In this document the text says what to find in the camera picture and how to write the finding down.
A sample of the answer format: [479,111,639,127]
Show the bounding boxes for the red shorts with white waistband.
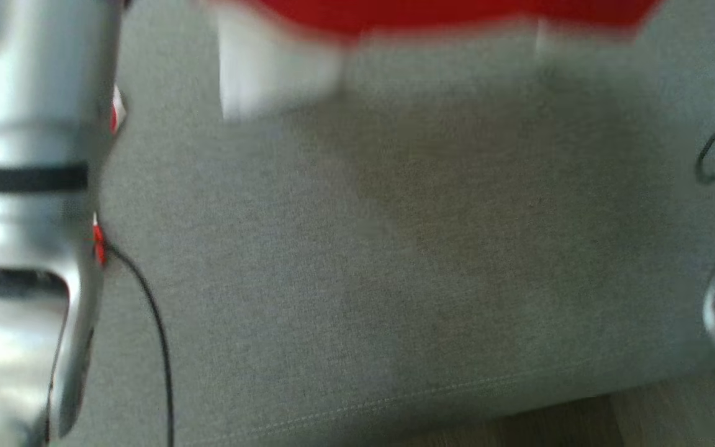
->
[199,0,662,122]

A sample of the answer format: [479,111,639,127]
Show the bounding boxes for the large grey sofa ottoman cushion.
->
[47,0,715,447]

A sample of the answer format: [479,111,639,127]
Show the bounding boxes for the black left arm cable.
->
[104,243,176,447]

